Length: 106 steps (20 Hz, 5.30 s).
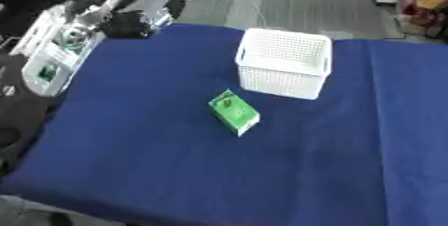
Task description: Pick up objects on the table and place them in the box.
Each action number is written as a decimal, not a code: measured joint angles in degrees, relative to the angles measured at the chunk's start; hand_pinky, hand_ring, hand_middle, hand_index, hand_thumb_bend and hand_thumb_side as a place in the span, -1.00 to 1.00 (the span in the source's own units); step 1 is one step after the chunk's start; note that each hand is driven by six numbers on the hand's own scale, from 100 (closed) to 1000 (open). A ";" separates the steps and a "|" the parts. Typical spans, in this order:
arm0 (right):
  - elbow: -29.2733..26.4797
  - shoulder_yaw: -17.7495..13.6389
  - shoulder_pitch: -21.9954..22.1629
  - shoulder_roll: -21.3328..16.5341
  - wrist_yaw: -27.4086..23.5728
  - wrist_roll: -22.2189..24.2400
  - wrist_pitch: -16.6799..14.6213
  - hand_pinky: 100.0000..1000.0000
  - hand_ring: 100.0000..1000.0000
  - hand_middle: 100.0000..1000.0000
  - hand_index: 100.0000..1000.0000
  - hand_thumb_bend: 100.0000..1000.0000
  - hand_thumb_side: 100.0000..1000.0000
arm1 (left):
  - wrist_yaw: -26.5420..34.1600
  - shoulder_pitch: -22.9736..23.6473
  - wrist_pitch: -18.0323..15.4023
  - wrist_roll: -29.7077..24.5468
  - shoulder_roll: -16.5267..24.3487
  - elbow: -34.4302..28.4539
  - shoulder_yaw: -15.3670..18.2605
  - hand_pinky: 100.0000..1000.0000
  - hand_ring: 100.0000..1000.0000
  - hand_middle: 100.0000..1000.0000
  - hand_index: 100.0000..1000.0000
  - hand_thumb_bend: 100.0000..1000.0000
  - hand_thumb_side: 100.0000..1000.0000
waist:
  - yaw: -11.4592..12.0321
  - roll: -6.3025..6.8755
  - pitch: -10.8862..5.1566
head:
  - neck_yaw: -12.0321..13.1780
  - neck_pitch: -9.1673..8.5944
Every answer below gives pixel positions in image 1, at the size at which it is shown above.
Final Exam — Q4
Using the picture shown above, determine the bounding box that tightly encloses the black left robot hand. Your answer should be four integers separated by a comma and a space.
85, 0, 191, 40

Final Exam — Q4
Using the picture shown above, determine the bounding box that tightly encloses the green rectangular box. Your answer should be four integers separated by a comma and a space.
206, 88, 263, 137

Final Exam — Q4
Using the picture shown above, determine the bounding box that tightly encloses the white perforated plastic basket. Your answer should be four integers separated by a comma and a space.
232, 27, 335, 101

